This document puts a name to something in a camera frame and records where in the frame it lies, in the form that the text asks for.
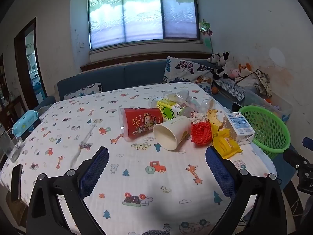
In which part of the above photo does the white blue milk carton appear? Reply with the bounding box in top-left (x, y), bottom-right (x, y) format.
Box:
top-left (224, 112), bottom-right (256, 145)

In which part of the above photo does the light blue wipes pack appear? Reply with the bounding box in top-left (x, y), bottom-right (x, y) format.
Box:
top-left (18, 110), bottom-right (40, 128)

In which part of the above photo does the dark wooden cabinet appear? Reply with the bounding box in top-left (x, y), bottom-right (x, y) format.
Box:
top-left (0, 54), bottom-right (24, 128)

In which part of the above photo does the window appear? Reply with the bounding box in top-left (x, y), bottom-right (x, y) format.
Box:
top-left (87, 0), bottom-right (199, 52)

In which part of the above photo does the cow plush toy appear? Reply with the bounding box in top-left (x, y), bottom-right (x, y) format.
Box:
top-left (214, 51), bottom-right (235, 80)

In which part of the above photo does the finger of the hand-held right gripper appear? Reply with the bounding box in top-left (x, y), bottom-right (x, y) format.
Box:
top-left (283, 148), bottom-right (310, 170)
top-left (302, 137), bottom-right (313, 151)

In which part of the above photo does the bread slice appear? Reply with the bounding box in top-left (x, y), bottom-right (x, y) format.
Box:
top-left (207, 109), bottom-right (227, 129)

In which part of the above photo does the tinted clear plastic bag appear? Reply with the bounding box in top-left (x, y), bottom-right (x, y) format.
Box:
top-left (163, 90), bottom-right (194, 108)

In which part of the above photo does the large butterfly pillow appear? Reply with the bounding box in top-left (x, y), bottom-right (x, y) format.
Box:
top-left (163, 56), bottom-right (216, 96)

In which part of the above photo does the clear plastic storage box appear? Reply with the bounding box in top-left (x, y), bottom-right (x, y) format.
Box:
top-left (245, 88), bottom-right (293, 124)

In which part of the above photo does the yellow label plastic bottle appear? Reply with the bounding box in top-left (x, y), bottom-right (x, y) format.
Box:
top-left (151, 97), bottom-right (190, 119)

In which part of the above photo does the black case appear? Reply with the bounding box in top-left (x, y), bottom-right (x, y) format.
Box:
top-left (231, 102), bottom-right (245, 113)

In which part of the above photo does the white paper cup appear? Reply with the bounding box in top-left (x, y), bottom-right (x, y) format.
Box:
top-left (153, 116), bottom-right (192, 151)

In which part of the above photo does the black phone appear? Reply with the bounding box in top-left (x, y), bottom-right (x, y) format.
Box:
top-left (11, 164), bottom-right (23, 201)

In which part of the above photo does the orange string bundle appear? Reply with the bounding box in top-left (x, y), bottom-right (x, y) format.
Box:
top-left (191, 122), bottom-right (213, 147)

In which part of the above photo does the blue sofa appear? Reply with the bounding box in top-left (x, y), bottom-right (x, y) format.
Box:
top-left (34, 59), bottom-right (245, 114)

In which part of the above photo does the wooden ledge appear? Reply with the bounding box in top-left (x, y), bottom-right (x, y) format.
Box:
top-left (80, 52), bottom-right (213, 73)

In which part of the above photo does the blue white patterned cushion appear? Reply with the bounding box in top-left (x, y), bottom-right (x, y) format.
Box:
top-left (213, 78), bottom-right (246, 101)

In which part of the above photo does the dark framed doorway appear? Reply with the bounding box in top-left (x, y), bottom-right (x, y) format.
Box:
top-left (14, 17), bottom-right (49, 104)

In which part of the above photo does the clear glass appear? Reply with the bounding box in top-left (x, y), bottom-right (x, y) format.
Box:
top-left (0, 131), bottom-right (22, 163)

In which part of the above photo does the patterned cloth bag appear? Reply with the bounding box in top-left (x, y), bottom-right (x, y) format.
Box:
top-left (235, 69), bottom-right (273, 97)

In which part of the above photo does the colourful pinwheel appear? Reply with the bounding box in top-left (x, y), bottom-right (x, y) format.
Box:
top-left (199, 20), bottom-right (214, 53)

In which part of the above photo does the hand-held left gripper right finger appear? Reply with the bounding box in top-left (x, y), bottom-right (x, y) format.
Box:
top-left (205, 146), bottom-right (287, 235)

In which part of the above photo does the small butterfly pillow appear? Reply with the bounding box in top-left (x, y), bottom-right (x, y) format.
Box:
top-left (64, 82), bottom-right (103, 101)

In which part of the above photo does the green plastic basket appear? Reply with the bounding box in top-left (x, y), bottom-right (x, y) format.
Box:
top-left (238, 105), bottom-right (291, 159)

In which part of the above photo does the orange fox plush toy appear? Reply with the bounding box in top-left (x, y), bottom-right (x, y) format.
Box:
top-left (238, 63), bottom-right (253, 77)

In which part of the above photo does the grey plush toy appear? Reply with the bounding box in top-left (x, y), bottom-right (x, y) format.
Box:
top-left (207, 53), bottom-right (222, 64)

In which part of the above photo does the red printed paper cup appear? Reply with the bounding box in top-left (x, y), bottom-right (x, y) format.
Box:
top-left (119, 106), bottom-right (164, 142)

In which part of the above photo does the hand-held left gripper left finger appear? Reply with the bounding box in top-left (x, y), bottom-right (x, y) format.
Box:
top-left (26, 146), bottom-right (109, 235)

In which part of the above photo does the yellow snack wrapper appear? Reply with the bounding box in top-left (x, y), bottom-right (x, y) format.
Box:
top-left (210, 124), bottom-right (243, 159)

